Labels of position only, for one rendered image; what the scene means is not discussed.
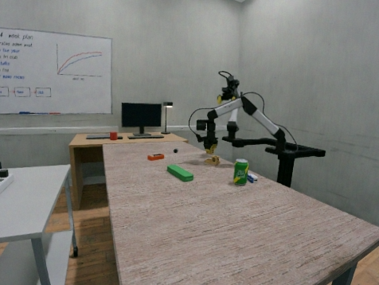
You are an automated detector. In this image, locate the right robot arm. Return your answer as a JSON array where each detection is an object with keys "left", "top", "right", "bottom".
[{"left": 221, "top": 76, "right": 243, "bottom": 141}]

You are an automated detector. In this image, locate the green soda can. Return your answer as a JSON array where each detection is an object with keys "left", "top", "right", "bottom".
[{"left": 233, "top": 159, "right": 248, "bottom": 185}]

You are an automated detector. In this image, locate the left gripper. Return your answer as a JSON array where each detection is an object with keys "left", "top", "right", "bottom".
[{"left": 203, "top": 131, "right": 218, "bottom": 153}]

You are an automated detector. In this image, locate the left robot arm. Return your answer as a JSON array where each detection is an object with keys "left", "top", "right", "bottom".
[{"left": 196, "top": 96, "right": 295, "bottom": 155}]

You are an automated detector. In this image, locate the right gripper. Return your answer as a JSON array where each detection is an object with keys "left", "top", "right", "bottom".
[{"left": 217, "top": 89, "right": 237, "bottom": 104}]

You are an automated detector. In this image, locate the green rectangular block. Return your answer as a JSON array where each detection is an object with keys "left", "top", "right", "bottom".
[{"left": 167, "top": 165, "right": 193, "bottom": 182}]

